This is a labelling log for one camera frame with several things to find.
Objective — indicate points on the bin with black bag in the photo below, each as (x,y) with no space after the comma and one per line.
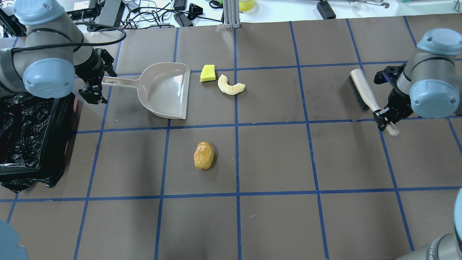
(34,133)

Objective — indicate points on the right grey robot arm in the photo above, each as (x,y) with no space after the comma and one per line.
(427,85)

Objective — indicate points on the pale curved peel piece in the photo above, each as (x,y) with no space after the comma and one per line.
(229,89)

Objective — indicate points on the yellow potato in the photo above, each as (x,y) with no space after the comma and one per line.
(203,156)

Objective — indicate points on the yellow green sponge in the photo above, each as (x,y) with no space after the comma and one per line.
(208,73)

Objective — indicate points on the aluminium frame post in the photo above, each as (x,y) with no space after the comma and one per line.
(231,14)

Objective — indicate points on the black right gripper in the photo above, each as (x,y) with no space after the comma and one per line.
(396,99)

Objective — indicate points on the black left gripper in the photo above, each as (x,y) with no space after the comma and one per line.
(87,67)

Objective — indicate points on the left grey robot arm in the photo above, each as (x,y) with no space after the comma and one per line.
(55,52)

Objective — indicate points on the yellow tape roll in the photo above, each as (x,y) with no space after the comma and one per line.
(246,5)

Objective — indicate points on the black power adapter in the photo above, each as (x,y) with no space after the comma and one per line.
(325,10)

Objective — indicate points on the beige hand brush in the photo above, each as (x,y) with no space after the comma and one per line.
(367,97)

